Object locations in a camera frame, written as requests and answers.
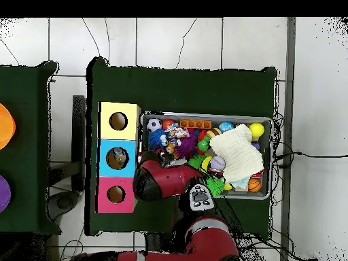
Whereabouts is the crushed clear plastic bottle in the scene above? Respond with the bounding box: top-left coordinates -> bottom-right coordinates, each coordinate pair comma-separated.
112,150 -> 128,165

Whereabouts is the green puffer ball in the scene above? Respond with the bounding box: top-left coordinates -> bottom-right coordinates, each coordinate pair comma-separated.
205,176 -> 226,197

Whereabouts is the cream waffle cloth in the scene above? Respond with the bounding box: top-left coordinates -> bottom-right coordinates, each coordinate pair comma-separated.
209,124 -> 264,184

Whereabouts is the orange basketball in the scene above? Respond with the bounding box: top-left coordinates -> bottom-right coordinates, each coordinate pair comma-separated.
247,177 -> 262,192

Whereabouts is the wooden box with three holes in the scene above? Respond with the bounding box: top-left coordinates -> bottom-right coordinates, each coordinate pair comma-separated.
96,101 -> 142,214

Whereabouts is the purple spiky toy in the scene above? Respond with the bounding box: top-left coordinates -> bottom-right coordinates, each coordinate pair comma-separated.
175,133 -> 198,159

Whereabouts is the blue puffer ball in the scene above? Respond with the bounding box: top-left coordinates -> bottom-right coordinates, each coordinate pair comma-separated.
147,128 -> 169,152

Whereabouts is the soccer ball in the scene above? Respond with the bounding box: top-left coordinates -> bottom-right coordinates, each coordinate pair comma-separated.
146,118 -> 162,133

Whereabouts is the orange plastic block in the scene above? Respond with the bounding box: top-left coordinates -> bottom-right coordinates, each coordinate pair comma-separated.
179,119 -> 212,129

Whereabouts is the white baseball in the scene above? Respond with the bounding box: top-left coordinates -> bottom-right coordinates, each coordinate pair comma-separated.
209,155 -> 226,171

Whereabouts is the dark green table cloth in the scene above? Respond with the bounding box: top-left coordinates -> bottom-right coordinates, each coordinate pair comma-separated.
84,56 -> 278,237
0,60 -> 63,235

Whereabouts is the orange round object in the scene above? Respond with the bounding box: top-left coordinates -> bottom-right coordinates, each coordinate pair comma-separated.
0,103 -> 16,151

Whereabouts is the purple round object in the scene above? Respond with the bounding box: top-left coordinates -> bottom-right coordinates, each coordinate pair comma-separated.
0,175 -> 12,213

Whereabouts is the silver wire mesh bin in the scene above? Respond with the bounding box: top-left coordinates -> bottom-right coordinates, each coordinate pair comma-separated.
137,110 -> 273,201

